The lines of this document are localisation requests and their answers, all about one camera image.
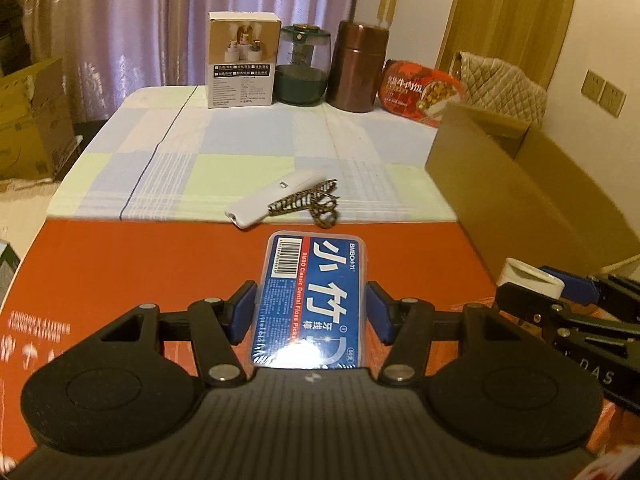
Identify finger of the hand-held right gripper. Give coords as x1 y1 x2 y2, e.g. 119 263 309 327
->
542 265 640 320
495 284 626 341

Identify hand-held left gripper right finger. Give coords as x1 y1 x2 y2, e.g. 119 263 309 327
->
365 281 534 386

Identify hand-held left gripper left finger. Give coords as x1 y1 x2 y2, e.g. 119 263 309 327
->
91 279 259 389

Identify white rectangular plastic box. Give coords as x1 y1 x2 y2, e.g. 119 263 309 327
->
500 257 566 300

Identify blue label dental floss box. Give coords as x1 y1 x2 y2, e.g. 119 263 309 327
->
250 231 372 372

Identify brown cardboard box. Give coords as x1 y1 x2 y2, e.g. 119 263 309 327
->
425 102 640 286

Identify white utility knife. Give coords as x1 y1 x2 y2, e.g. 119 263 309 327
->
224 169 328 231

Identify zebra striped hair clip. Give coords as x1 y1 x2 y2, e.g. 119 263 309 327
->
267 177 341 231

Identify pastel checked tablecloth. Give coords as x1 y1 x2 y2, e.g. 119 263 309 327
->
47 85 461 223

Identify quilted beige bag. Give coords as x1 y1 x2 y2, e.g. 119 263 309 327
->
452 51 548 131

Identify red food package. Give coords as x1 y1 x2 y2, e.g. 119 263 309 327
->
381 58 468 128

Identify green glass jar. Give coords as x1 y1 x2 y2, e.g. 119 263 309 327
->
276 24 333 106

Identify white printed product box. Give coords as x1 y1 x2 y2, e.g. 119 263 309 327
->
207 11 282 110

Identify brown metal canister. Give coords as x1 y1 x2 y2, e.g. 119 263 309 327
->
327 20 392 113

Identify wooden door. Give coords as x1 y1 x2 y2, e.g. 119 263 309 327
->
447 0 581 96

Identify stacked cardboard boxes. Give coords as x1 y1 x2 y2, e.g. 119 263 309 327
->
0 57 77 181

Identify purple curtain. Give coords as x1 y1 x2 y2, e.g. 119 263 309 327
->
15 0 363 126

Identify wall switch plate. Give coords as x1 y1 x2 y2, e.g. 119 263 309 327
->
600 80 627 118
581 70 607 107

